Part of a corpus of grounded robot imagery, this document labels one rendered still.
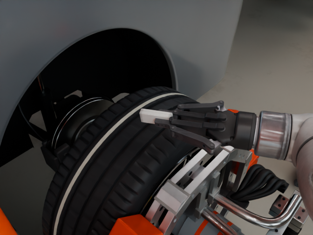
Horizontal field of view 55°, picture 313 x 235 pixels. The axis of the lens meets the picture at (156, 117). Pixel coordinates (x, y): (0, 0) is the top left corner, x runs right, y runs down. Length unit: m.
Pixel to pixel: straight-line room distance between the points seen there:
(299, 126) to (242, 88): 2.39
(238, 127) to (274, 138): 0.07
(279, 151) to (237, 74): 2.59
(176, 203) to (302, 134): 0.30
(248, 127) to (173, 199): 0.23
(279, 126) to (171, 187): 0.27
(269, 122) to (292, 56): 3.10
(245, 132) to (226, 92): 2.31
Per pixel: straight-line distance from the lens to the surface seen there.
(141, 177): 0.68
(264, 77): 3.19
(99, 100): 1.14
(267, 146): 0.58
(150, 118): 0.64
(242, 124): 0.58
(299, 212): 0.94
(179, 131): 0.60
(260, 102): 2.84
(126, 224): 0.64
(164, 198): 0.69
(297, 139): 0.57
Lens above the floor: 1.69
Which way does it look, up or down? 42 degrees down
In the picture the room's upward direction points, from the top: straight up
